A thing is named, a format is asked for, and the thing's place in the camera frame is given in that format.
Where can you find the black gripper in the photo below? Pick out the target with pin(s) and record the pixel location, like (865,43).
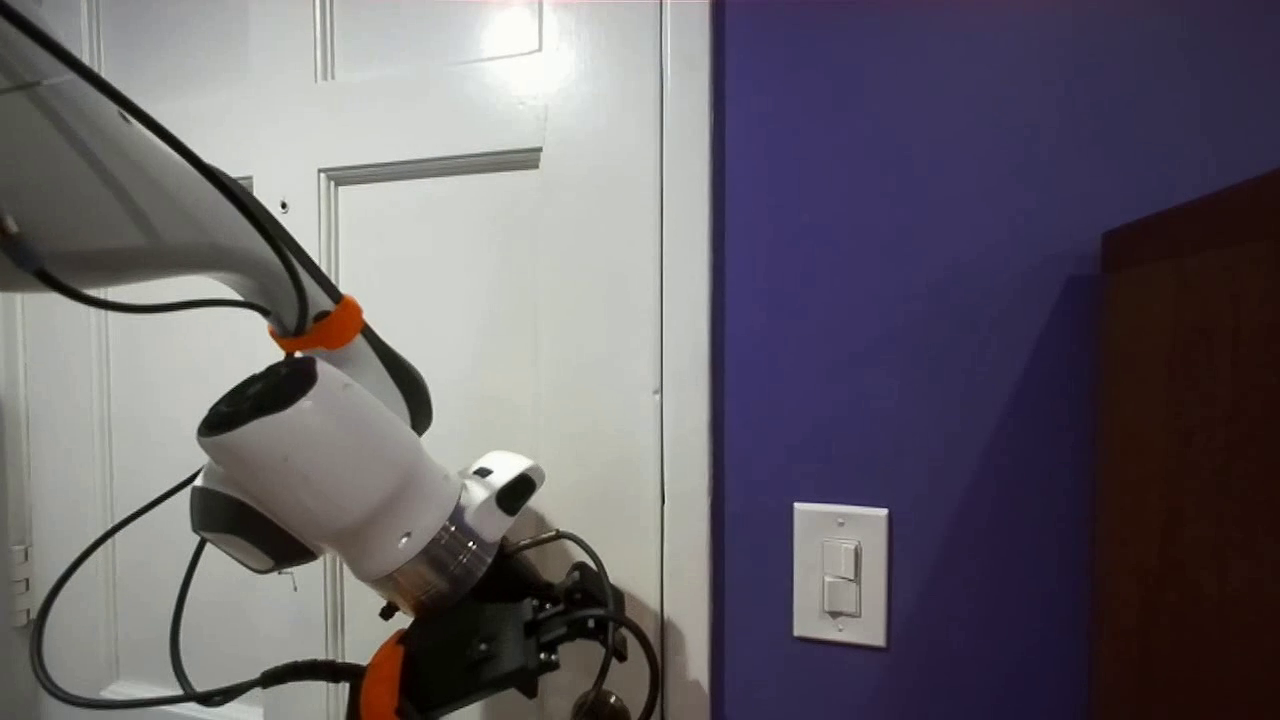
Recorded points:
(467,653)

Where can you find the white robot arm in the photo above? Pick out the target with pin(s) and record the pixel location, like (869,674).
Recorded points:
(334,464)

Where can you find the brass door knob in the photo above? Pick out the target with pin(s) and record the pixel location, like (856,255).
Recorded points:
(601,704)

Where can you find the white panel door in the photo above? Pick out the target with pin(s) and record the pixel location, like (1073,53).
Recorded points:
(443,332)

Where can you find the brown wooden cabinet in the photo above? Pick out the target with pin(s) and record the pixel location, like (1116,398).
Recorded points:
(1192,464)

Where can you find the white wall light switch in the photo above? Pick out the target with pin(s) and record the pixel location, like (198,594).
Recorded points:
(843,574)

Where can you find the white door frame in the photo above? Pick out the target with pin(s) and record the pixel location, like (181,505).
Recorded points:
(686,267)

